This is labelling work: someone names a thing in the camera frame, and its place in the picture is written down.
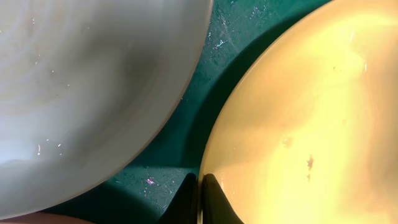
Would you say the teal plastic tray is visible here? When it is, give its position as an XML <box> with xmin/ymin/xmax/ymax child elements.
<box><xmin>48</xmin><ymin>0</ymin><xmax>326</xmax><ymax>223</ymax></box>

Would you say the yellow plate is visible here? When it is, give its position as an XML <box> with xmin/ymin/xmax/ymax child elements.
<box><xmin>199</xmin><ymin>0</ymin><xmax>397</xmax><ymax>223</ymax></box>

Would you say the light blue plate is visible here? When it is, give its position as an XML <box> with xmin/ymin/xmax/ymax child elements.
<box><xmin>1</xmin><ymin>0</ymin><xmax>213</xmax><ymax>219</ymax></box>

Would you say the pink plate with stain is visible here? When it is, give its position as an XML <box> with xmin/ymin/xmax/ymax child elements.
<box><xmin>1</xmin><ymin>212</ymin><xmax>93</xmax><ymax>224</ymax></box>

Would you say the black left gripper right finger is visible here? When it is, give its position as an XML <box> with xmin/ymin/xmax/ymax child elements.
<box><xmin>201</xmin><ymin>174</ymin><xmax>243</xmax><ymax>224</ymax></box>

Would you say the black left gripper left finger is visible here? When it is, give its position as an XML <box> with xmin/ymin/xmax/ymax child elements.
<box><xmin>157</xmin><ymin>173</ymin><xmax>198</xmax><ymax>224</ymax></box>

